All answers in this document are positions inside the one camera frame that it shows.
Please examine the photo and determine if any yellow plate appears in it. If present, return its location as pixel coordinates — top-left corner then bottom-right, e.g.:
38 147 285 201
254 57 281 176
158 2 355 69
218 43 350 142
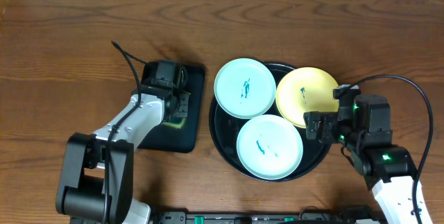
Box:
275 67 339 128

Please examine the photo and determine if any black rectangular tray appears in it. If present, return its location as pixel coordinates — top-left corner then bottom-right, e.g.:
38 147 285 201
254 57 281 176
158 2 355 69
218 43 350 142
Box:
139 62 205 153

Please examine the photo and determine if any green scouring sponge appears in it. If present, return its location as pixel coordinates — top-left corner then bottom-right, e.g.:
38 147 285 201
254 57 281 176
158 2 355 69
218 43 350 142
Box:
162 118 186 129

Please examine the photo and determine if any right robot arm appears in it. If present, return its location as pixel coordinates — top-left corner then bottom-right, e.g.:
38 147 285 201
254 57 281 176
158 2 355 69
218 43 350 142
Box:
304 109 432 223

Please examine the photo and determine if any right black cable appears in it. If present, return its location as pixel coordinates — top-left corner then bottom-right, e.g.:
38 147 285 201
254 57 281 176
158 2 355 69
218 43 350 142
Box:
338 74 434 218

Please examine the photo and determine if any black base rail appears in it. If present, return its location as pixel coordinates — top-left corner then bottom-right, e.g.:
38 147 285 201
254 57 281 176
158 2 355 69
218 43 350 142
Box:
148 212 379 224

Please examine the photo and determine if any light blue plate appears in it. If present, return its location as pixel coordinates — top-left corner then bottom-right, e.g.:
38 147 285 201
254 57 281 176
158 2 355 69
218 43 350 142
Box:
214 58 277 119
237 114 303 180

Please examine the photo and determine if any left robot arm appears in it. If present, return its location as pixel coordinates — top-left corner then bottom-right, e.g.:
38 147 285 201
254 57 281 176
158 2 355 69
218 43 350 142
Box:
55 85 190 224

